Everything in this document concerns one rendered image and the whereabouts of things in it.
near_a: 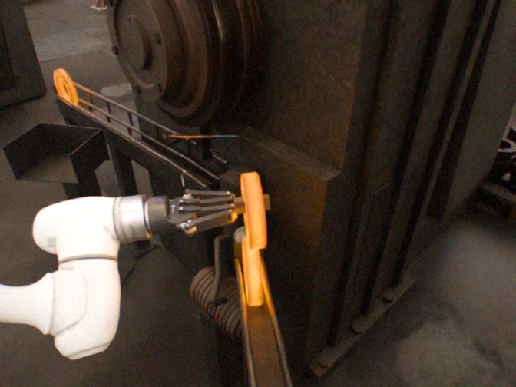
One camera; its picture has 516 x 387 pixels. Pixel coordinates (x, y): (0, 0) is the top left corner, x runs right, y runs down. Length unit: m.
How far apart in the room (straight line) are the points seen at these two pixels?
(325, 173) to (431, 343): 1.03
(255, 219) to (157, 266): 1.28
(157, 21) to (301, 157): 0.45
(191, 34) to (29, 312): 0.63
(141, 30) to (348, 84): 0.48
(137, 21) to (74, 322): 0.66
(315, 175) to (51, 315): 0.61
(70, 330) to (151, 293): 1.12
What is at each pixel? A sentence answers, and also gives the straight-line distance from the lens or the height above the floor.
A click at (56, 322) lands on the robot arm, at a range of 0.74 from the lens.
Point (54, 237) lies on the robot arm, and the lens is 0.80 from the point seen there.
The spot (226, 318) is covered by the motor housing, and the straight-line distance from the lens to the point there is 1.07.
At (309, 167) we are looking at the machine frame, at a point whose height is 0.87.
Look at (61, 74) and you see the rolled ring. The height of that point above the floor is 0.76.
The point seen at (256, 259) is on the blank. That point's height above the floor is 0.78.
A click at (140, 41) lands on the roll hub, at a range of 1.01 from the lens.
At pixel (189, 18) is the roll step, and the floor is 1.19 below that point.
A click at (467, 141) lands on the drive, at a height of 0.67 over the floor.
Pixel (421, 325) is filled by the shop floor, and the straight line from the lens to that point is 1.81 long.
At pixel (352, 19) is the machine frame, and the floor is 1.21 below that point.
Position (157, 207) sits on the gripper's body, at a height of 0.92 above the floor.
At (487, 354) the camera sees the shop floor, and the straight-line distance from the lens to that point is 1.84.
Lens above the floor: 1.37
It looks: 36 degrees down
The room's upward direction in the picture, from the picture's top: straight up
